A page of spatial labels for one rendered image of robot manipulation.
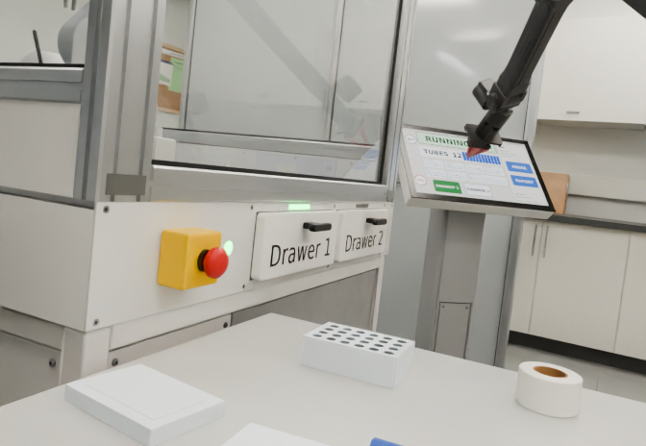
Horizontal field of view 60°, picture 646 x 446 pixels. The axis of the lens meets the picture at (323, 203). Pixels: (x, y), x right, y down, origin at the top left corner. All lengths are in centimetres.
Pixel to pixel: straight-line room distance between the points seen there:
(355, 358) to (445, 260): 123
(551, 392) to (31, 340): 61
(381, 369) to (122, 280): 32
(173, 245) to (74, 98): 21
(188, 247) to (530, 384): 43
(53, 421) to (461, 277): 155
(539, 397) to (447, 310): 126
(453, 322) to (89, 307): 147
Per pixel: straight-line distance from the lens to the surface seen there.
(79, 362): 70
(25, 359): 79
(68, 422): 57
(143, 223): 71
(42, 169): 72
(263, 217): 90
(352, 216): 122
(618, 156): 454
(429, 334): 195
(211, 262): 70
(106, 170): 66
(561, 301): 391
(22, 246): 75
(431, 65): 275
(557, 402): 71
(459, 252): 192
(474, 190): 183
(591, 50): 430
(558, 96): 426
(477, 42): 271
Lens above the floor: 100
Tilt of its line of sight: 3 degrees down
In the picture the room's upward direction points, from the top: 6 degrees clockwise
